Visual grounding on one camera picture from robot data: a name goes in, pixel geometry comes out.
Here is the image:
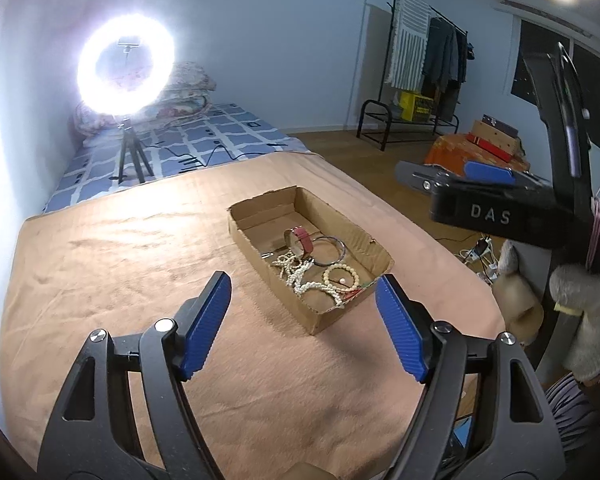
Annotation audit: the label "striped towel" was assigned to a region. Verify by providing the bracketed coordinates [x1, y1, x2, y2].
[386, 0, 431, 88]

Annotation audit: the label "cardboard box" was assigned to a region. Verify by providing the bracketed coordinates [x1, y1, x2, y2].
[226, 186, 396, 337]

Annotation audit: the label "ring light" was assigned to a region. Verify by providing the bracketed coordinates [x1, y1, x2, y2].
[76, 10, 177, 117]

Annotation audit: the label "striped grey clothing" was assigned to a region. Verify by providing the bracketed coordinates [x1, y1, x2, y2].
[545, 375, 600, 456]

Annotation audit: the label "yellow box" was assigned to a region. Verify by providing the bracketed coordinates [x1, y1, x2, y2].
[399, 91, 433, 122]

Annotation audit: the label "cream small-bead pearl necklace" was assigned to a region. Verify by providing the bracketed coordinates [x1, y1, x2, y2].
[272, 252, 311, 273]

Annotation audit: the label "window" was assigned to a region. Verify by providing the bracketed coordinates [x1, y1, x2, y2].
[510, 15, 600, 153]

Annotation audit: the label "black power cable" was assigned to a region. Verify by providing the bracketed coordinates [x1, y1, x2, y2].
[152, 142, 261, 167]

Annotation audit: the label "brown cardboard carton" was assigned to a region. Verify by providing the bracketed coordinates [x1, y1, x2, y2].
[467, 119, 523, 161]

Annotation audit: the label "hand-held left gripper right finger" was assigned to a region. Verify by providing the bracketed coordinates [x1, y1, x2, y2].
[374, 274, 566, 480]

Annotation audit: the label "black tripod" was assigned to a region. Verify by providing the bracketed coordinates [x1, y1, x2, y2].
[111, 115, 156, 185]

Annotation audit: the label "black clothes rack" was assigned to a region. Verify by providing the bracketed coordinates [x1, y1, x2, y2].
[356, 0, 468, 152]

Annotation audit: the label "blue checked bedsheet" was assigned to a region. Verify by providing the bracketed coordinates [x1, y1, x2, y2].
[42, 101, 313, 213]

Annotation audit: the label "red strap watch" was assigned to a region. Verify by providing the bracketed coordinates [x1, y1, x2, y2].
[284, 226, 315, 256]

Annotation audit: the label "red box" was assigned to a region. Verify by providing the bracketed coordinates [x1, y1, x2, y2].
[467, 132, 513, 163]

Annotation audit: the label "floral quilt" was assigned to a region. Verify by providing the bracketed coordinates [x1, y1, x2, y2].
[72, 61, 218, 136]

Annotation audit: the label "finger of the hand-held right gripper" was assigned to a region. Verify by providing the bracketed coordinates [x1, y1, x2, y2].
[395, 161, 453, 192]
[464, 161, 551, 191]

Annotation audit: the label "yellow-green bead bracelet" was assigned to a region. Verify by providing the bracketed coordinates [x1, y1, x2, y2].
[322, 265, 362, 292]

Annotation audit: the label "white pearl necklace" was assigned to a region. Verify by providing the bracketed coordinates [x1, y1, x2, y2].
[280, 260, 346, 306]

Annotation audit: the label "blue bangle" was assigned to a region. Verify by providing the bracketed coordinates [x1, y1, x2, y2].
[307, 236, 348, 267]

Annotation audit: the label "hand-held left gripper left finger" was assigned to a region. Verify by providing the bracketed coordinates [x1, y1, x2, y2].
[37, 270, 232, 480]

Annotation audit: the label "person's right hand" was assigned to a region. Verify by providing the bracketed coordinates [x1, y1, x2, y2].
[495, 240, 600, 386]

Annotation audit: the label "white power strip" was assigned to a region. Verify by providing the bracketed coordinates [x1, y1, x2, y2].
[460, 237, 501, 281]

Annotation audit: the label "dark hanging clothes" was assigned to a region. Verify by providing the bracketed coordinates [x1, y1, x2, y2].
[422, 17, 476, 121]

